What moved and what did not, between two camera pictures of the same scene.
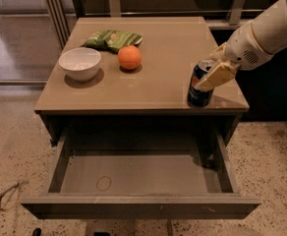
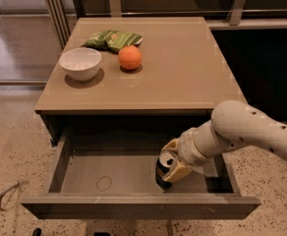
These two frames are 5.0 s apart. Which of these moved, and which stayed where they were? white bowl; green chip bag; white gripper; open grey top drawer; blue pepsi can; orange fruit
Moved: blue pepsi can; white gripper
Stayed: open grey top drawer; green chip bag; white bowl; orange fruit
